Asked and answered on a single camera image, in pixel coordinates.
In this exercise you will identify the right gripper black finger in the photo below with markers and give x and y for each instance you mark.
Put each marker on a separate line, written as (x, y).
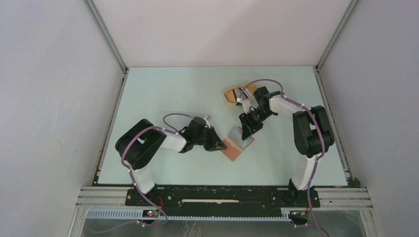
(246, 130)
(255, 127)

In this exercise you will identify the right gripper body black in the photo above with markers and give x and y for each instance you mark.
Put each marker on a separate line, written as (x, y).
(257, 116)

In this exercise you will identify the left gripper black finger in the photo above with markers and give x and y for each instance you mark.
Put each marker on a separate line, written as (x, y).
(215, 138)
(211, 148)

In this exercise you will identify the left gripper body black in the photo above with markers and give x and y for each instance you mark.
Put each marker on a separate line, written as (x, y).
(203, 138)

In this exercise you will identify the brown leather card holder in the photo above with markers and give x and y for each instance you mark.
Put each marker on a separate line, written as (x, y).
(235, 144)

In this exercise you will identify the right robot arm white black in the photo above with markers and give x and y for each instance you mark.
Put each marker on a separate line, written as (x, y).
(312, 133)

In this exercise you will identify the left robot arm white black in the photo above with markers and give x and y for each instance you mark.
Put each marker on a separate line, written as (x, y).
(138, 146)

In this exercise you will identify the stack of cards in tray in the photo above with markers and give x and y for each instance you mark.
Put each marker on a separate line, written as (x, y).
(239, 92)

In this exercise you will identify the cream oval tray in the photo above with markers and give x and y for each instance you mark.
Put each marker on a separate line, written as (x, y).
(253, 85)

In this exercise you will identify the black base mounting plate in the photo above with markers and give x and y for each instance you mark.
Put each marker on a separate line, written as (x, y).
(223, 201)

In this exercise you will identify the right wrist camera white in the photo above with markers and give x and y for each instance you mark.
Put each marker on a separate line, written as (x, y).
(244, 103)

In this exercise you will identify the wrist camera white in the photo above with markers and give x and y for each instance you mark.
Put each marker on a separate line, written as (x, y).
(207, 119)
(244, 103)

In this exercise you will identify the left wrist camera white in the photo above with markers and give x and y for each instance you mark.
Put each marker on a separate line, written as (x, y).
(207, 119)

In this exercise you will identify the grey cable duct rail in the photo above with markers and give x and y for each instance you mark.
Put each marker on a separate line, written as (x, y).
(143, 214)

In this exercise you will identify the aluminium frame front rail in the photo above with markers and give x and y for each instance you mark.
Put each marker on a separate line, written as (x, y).
(330, 198)

